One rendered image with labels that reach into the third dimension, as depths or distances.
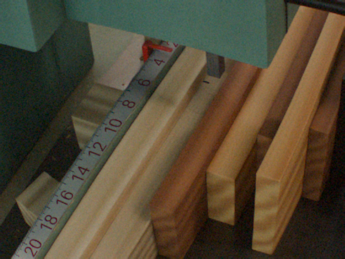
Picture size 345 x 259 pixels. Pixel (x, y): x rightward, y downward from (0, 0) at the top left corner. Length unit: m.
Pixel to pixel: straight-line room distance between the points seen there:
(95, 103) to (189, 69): 0.16
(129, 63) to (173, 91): 0.25
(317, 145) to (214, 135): 0.06
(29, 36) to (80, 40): 0.25
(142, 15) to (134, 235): 0.13
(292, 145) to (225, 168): 0.05
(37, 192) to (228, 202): 0.19
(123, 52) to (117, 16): 0.30
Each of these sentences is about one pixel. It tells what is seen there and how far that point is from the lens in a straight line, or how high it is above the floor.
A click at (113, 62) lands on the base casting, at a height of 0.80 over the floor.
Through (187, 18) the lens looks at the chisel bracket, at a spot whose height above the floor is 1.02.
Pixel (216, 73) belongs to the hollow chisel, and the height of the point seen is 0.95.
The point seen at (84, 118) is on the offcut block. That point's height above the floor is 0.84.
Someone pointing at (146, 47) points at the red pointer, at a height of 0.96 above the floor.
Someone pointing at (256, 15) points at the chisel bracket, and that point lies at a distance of 0.37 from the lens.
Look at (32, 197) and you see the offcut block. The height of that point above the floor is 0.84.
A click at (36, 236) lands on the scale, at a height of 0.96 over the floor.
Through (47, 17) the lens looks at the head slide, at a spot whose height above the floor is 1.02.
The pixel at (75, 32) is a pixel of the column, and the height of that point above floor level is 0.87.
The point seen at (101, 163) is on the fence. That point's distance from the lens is 0.43.
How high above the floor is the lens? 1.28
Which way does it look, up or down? 48 degrees down
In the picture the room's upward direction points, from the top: 7 degrees counter-clockwise
